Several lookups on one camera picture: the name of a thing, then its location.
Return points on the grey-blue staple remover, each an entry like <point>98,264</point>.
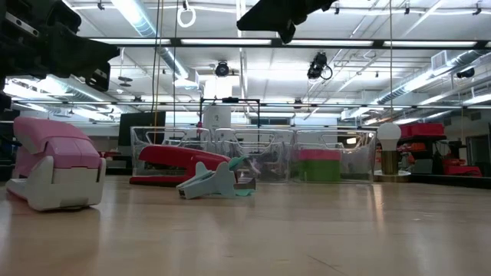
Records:
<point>211,182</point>

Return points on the black monitor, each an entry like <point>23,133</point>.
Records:
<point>138,126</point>

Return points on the black ceiling camera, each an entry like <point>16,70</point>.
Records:
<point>221,69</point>
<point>316,69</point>

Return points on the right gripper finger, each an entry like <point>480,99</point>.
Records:
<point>307,7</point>
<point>264,17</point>

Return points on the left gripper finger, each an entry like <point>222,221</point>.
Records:
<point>84,53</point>

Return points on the white bulb on brass base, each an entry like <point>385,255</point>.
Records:
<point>388,134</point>

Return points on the red stapler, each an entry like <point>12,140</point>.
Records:
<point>172,157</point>

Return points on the green tape roll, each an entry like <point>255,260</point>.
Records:
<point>318,171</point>

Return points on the black staple remover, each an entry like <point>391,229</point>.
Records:
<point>272,174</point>

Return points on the red storage bins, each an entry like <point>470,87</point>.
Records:
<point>422,130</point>

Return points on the clear plastic bin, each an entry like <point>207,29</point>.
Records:
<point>153,132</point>
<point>268,153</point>
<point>356,161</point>

